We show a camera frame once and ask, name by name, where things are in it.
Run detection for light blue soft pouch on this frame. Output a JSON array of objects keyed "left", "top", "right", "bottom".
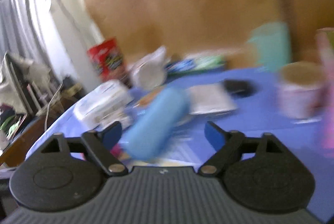
[{"left": 121, "top": 86, "right": 190, "bottom": 161}]

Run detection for black small soft object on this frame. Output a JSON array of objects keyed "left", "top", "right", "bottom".
[{"left": 223, "top": 79, "right": 257, "bottom": 97}]

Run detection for white tissue pack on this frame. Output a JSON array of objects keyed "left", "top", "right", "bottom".
[{"left": 73, "top": 80, "right": 134, "bottom": 129}]

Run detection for blue patterned tablecloth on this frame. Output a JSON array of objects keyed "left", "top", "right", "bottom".
[{"left": 24, "top": 68, "right": 333, "bottom": 223}]

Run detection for cluttered side shelf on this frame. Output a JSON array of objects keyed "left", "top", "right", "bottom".
[{"left": 1, "top": 52, "right": 85, "bottom": 167}]

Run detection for red snack box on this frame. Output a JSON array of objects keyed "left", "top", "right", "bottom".
[{"left": 87, "top": 38, "right": 129, "bottom": 84}]

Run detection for pink-labelled tin can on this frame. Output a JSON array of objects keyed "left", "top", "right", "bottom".
[{"left": 277, "top": 61, "right": 325, "bottom": 119}]

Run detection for green Crest toothpaste box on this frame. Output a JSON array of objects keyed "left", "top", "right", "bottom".
[{"left": 165, "top": 55, "right": 225, "bottom": 76}]

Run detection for plastic-wrapped paper cups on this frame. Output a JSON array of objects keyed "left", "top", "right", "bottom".
[{"left": 130, "top": 46, "right": 167, "bottom": 91}]

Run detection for green translucent plastic mug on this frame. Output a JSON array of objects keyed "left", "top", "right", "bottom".
[{"left": 248, "top": 22, "right": 292, "bottom": 72}]

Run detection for pink tin storage box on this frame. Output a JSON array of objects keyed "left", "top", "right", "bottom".
[{"left": 315, "top": 28, "right": 333, "bottom": 150}]

